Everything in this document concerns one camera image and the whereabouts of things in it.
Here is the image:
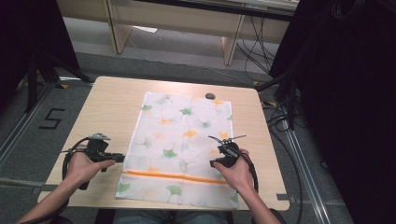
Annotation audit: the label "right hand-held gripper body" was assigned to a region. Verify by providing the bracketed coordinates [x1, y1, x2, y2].
[207, 133, 248, 169]

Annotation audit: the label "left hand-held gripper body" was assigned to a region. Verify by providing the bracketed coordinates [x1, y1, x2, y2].
[78, 133, 112, 191]

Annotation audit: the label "white leaf-print pillowcase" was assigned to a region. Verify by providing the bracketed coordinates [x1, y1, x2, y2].
[115, 91, 240, 209]

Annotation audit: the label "person's right hand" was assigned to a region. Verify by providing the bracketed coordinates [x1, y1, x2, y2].
[212, 147, 256, 194]

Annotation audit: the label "person's left hand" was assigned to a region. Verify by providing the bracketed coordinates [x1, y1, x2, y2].
[63, 150, 117, 189]

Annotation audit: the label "person's legs in jeans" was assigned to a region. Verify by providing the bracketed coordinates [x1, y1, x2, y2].
[112, 209, 231, 224]

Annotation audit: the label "black metal stand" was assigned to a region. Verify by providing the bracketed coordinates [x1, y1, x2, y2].
[255, 69, 298, 131]

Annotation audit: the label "black tripod stand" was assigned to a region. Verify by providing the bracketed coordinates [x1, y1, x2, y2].
[23, 49, 95, 114]

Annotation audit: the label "white paper sheet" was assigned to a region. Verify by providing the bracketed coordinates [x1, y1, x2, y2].
[133, 25, 159, 35]

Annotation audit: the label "black curtain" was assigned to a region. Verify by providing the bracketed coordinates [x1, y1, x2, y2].
[268, 0, 396, 224]
[0, 0, 81, 113]

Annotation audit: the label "light wooden desk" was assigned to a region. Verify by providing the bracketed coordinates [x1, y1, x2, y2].
[56, 0, 298, 67]

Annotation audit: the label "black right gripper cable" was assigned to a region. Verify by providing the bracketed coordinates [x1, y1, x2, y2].
[228, 148, 261, 193]

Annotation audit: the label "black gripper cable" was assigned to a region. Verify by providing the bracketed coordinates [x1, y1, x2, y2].
[228, 148, 261, 193]
[61, 136, 92, 185]

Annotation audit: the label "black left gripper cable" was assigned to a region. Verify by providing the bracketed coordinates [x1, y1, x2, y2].
[61, 136, 92, 185]

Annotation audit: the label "black floor cable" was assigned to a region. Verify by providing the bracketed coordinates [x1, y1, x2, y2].
[262, 104, 305, 224]

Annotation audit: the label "metal floor rail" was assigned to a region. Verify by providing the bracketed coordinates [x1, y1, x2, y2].
[0, 77, 94, 171]
[278, 104, 332, 224]

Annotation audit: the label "bundle of black cables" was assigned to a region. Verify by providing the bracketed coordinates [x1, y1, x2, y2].
[235, 15, 279, 82]

